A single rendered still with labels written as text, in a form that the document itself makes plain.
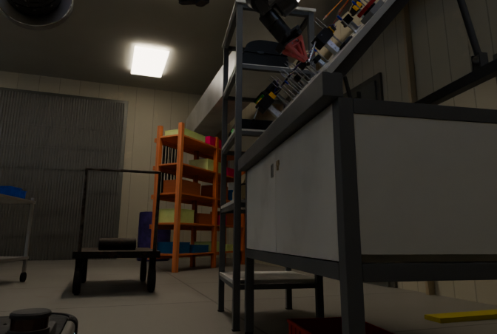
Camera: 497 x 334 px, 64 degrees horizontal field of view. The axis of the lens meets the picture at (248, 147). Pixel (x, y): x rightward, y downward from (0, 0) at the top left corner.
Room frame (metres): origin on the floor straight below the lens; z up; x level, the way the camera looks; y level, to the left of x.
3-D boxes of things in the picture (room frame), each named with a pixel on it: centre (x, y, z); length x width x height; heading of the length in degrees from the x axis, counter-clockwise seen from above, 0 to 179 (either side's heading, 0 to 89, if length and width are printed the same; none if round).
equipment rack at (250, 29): (2.46, -0.11, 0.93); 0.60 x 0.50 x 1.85; 12
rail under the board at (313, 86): (1.51, -0.09, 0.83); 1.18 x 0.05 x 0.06; 12
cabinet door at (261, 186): (1.78, -0.06, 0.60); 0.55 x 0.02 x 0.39; 12
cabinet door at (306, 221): (1.24, -0.16, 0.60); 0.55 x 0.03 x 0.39; 12
